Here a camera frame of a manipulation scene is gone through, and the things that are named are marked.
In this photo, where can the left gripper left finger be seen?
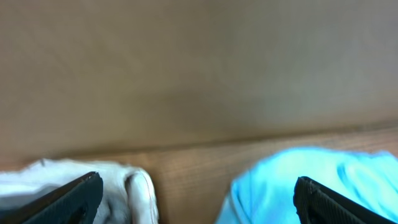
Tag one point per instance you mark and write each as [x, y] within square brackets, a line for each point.
[73, 203]

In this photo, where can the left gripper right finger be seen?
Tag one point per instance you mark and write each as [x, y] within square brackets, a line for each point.
[317, 204]

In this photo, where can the light blue t-shirt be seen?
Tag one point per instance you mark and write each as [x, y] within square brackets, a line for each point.
[264, 194]

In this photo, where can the folded grey garment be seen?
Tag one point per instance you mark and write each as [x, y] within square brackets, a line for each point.
[128, 192]

